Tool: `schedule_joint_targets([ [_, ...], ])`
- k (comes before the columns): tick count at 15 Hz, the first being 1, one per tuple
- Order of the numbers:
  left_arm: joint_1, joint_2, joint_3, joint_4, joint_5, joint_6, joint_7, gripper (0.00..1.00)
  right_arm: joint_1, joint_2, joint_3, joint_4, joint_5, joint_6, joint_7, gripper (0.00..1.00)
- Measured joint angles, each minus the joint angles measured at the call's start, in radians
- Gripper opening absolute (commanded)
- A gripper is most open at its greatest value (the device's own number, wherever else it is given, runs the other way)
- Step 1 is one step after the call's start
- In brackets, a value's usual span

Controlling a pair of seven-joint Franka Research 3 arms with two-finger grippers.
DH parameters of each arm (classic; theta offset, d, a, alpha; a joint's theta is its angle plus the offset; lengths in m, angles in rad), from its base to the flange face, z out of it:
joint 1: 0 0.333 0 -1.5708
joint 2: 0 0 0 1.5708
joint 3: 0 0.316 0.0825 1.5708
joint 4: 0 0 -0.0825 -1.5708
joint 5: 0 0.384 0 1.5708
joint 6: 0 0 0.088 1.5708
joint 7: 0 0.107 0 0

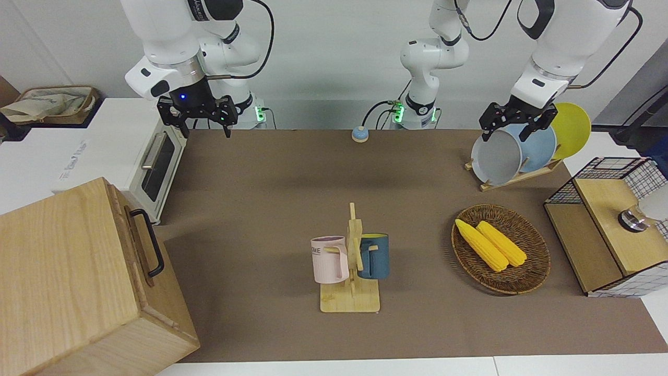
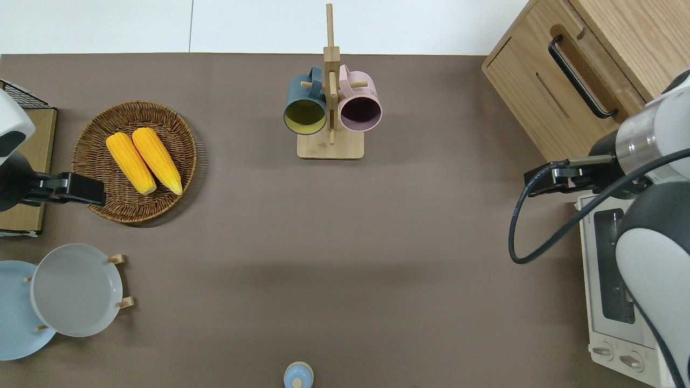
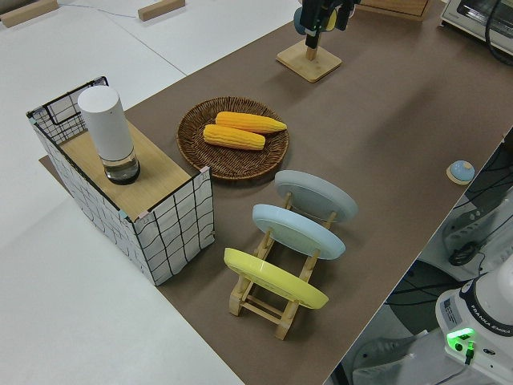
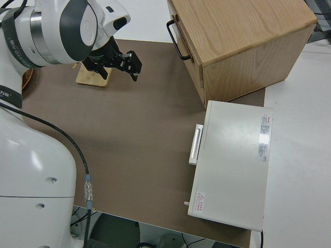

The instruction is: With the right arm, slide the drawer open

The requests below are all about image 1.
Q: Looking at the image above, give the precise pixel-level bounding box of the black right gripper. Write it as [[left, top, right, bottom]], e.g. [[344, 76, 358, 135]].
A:
[[158, 73, 239, 140]]

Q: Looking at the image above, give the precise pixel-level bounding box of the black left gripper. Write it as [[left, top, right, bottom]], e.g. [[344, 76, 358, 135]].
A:
[[479, 97, 559, 143]]

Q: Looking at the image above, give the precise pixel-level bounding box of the wooden drawer with black handle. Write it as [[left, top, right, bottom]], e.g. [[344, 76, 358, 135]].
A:
[[123, 204, 165, 288]]

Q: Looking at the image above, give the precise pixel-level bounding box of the grey plate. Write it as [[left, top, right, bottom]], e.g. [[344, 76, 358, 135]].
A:
[[470, 129, 524, 186]]

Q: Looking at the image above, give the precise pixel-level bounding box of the light blue plate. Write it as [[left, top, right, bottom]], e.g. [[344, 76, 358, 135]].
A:
[[507, 122, 558, 173]]

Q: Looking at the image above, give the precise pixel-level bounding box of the wooden dish rack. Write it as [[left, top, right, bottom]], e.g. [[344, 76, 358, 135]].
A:
[[464, 157, 565, 193]]

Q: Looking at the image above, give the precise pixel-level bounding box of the yellow plate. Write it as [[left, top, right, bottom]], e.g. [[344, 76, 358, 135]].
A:
[[550, 102, 592, 160]]

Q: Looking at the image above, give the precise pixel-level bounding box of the white toaster oven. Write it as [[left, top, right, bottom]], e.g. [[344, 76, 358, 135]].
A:
[[52, 98, 188, 226]]

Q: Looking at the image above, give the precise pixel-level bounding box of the brown table mat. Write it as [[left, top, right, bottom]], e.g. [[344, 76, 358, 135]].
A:
[[154, 129, 668, 364]]

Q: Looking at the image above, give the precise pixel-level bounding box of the yellow corn cob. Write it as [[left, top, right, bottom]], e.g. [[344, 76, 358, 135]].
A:
[[455, 218, 510, 273], [475, 220, 528, 268]]

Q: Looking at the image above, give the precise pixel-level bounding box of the brown wicker basket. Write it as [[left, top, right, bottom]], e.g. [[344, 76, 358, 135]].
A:
[[451, 204, 552, 296]]

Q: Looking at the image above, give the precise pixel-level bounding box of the white cylindrical bottle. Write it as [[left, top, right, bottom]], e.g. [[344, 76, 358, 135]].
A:
[[618, 192, 668, 232]]

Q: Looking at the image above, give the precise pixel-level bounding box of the dark blue mug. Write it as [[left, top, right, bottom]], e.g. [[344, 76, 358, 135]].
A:
[[356, 233, 390, 280]]

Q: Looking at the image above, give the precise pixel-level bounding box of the pink mug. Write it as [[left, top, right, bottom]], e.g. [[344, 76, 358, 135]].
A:
[[311, 236, 350, 285]]

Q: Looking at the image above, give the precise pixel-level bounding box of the light wooden cabinet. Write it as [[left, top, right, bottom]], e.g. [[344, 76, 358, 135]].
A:
[[0, 177, 201, 376]]

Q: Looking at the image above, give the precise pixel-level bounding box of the wooden mug rack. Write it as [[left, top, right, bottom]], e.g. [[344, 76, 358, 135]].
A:
[[319, 202, 382, 314]]

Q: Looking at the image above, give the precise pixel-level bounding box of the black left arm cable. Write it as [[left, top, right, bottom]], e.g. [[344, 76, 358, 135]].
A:
[[453, 0, 515, 42], [566, 5, 644, 90]]

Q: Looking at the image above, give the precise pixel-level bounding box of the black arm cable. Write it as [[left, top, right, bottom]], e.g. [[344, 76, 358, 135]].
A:
[[453, 0, 515, 42], [206, 0, 276, 80], [566, 5, 644, 90]]

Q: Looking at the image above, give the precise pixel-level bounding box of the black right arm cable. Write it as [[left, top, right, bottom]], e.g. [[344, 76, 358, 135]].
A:
[[206, 0, 276, 80]]

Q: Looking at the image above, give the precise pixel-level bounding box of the wire grid wooden shelf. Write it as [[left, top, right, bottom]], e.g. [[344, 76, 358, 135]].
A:
[[543, 156, 668, 299]]

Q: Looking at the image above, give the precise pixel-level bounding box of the black base cable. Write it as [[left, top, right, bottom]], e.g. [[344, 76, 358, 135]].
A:
[[362, 78, 414, 131]]

